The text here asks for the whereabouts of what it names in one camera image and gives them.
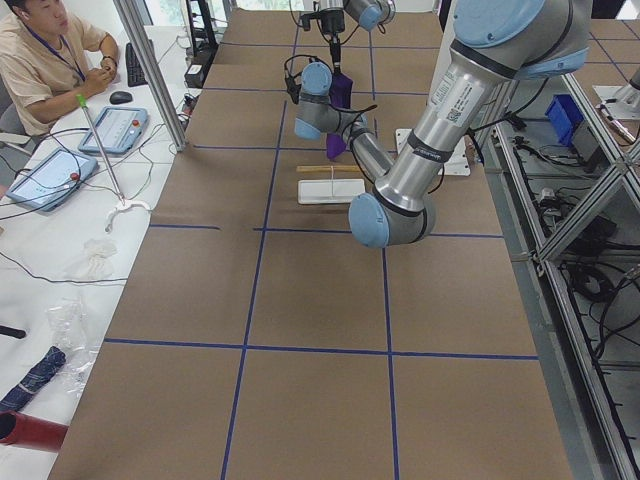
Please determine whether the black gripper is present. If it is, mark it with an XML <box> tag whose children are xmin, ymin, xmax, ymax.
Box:
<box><xmin>299</xmin><ymin>0</ymin><xmax>345</xmax><ymax>74</ymax></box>

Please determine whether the purple towel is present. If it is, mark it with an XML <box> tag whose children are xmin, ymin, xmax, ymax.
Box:
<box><xmin>326</xmin><ymin>67</ymin><xmax>353</xmax><ymax>161</ymax></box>

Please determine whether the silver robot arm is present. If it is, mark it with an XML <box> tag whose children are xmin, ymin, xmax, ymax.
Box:
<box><xmin>299</xmin><ymin>0</ymin><xmax>396</xmax><ymax>74</ymax></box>
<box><xmin>295</xmin><ymin>1</ymin><xmax>592</xmax><ymax>248</ymax></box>

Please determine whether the wooden bar towel rack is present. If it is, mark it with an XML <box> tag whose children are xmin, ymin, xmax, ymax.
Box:
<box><xmin>296</xmin><ymin>165</ymin><xmax>365</xmax><ymax>205</ymax></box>

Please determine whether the black box with label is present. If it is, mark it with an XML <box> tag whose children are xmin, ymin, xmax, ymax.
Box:
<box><xmin>184</xmin><ymin>64</ymin><xmax>204</xmax><ymax>89</ymax></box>

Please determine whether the black keyboard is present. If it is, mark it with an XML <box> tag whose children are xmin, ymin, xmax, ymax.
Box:
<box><xmin>125</xmin><ymin>42</ymin><xmax>147</xmax><ymax>87</ymax></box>

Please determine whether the black computer mouse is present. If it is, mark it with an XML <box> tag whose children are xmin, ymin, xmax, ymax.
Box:
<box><xmin>109</xmin><ymin>91</ymin><xmax>133</xmax><ymax>105</ymax></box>

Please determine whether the far blue teach pendant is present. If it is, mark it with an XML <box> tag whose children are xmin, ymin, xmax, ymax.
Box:
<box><xmin>83</xmin><ymin>105</ymin><xmax>149</xmax><ymax>157</ymax></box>

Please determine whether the blue teach pendant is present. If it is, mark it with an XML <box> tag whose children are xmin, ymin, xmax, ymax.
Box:
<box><xmin>83</xmin><ymin>105</ymin><xmax>149</xmax><ymax>157</ymax></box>
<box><xmin>7</xmin><ymin>148</ymin><xmax>98</xmax><ymax>212</ymax></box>

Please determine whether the blue storage bin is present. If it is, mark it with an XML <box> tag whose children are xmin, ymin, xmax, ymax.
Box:
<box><xmin>545</xmin><ymin>94</ymin><xmax>584</xmax><ymax>147</ymax></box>

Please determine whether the reacher grabber stick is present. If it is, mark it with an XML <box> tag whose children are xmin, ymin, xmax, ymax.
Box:
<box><xmin>76</xmin><ymin>94</ymin><xmax>152</xmax><ymax>233</ymax></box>

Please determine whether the seated man beige shirt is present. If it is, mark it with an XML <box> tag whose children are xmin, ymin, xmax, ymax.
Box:
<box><xmin>1</xmin><ymin>1</ymin><xmax>119</xmax><ymax>136</ymax></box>

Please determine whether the near blue teach pendant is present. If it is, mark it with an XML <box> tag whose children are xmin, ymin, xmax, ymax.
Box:
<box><xmin>7</xmin><ymin>148</ymin><xmax>98</xmax><ymax>212</ymax></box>

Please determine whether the white crumpled cloth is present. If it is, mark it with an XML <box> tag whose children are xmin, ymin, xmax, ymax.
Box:
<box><xmin>64</xmin><ymin>238</ymin><xmax>118</xmax><ymax>281</ymax></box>

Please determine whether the clear plastic bag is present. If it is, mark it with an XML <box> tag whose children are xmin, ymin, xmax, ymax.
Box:
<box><xmin>46</xmin><ymin>295</ymin><xmax>106</xmax><ymax>398</ymax></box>

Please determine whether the dark blue folded umbrella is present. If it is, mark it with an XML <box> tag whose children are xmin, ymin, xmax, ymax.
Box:
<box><xmin>1</xmin><ymin>346</ymin><xmax>66</xmax><ymax>413</ymax></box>

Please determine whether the red cylinder tube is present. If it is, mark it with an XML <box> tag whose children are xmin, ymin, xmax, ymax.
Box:
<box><xmin>1</xmin><ymin>411</ymin><xmax>68</xmax><ymax>452</ymax></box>

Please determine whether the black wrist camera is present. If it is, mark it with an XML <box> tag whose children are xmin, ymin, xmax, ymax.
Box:
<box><xmin>283</xmin><ymin>54</ymin><xmax>317</xmax><ymax>105</ymax></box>

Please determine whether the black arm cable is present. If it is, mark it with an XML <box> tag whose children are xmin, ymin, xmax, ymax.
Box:
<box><xmin>334</xmin><ymin>103</ymin><xmax>381</xmax><ymax>141</ymax></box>

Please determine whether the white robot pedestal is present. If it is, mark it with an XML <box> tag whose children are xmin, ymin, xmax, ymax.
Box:
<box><xmin>395</xmin><ymin>128</ymin><xmax>471</xmax><ymax>176</ymax></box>

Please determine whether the aluminium frame post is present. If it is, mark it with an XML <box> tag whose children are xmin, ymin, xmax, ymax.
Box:
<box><xmin>113</xmin><ymin>0</ymin><xmax>187</xmax><ymax>152</ymax></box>

